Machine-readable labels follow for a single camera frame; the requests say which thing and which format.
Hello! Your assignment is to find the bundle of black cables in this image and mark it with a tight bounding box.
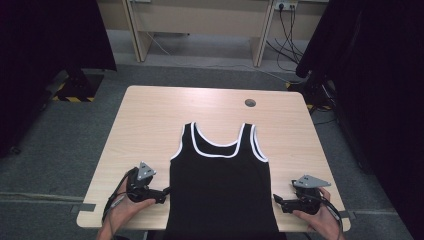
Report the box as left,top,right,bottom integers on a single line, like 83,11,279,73
265,4,306,73

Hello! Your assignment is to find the black tank top white trim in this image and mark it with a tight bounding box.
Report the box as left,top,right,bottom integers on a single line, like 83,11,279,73
163,121,280,240

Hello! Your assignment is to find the person's left hand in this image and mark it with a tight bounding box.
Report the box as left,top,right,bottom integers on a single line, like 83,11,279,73
105,170,157,232

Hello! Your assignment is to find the white wall socket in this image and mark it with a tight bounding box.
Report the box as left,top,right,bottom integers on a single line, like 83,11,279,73
273,0,299,11

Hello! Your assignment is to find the black stand base striped tape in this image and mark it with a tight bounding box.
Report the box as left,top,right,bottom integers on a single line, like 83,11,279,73
285,71,336,113
49,68,105,103

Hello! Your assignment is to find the person's right hand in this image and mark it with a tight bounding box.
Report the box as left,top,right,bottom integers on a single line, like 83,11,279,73
292,186,345,240

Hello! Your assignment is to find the dark curtain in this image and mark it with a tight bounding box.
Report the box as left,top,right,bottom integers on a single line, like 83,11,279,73
295,0,424,240
0,0,118,158

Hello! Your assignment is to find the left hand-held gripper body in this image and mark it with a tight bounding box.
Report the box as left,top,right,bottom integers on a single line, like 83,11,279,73
125,161,168,205

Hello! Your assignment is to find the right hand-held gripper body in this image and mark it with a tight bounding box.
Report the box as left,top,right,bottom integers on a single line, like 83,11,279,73
281,174,332,216

